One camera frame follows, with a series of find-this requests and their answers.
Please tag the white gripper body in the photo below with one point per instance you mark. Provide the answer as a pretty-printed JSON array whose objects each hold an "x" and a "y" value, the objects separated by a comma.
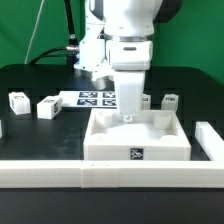
[{"x": 129, "y": 62}]

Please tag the white square tabletop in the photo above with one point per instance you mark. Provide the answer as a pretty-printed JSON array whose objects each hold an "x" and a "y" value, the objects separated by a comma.
[{"x": 153, "y": 135}]

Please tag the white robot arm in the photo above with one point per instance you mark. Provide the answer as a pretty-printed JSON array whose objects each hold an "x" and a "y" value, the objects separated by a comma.
[{"x": 118, "y": 20}]

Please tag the white sheet with AprilTags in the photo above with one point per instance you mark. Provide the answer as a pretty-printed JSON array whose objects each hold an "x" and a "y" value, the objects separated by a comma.
[{"x": 89, "y": 99}]

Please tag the white U-shaped obstacle fence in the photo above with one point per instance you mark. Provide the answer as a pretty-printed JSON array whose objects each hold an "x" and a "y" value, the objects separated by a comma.
[{"x": 42, "y": 154}]

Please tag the white block at left edge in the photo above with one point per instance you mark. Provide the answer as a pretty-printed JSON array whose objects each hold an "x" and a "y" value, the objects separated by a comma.
[{"x": 1, "y": 129}]

